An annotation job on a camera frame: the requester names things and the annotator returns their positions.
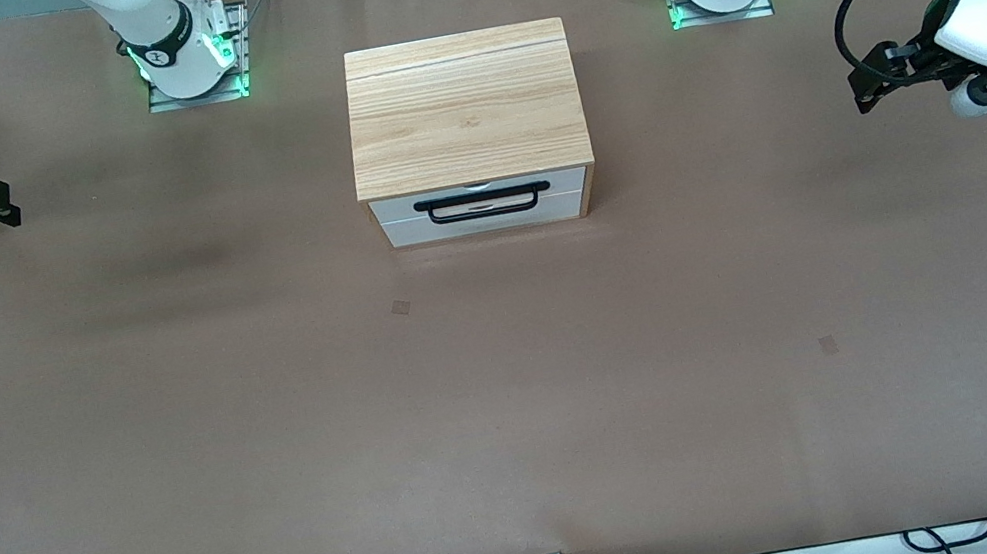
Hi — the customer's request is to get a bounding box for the light wooden drawer cabinet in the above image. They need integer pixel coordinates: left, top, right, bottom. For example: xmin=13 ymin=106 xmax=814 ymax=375
xmin=332 ymin=13 xmax=606 ymax=257

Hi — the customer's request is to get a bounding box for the white drawer front panel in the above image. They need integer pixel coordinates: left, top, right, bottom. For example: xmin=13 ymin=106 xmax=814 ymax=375
xmin=378 ymin=186 xmax=594 ymax=254

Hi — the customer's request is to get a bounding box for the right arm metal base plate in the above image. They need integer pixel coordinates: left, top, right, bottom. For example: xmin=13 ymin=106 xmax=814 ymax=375
xmin=132 ymin=0 xmax=262 ymax=116

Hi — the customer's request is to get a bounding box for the black metal drawer handle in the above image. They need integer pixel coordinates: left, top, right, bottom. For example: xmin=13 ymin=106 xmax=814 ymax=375
xmin=412 ymin=177 xmax=556 ymax=230

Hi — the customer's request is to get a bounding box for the white-fronted wooden drawer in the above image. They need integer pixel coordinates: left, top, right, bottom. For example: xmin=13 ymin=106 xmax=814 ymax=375
xmin=368 ymin=163 xmax=592 ymax=229

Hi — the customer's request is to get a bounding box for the black looped floor cable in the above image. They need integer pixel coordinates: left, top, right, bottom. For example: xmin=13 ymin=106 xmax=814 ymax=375
xmin=901 ymin=516 xmax=987 ymax=554

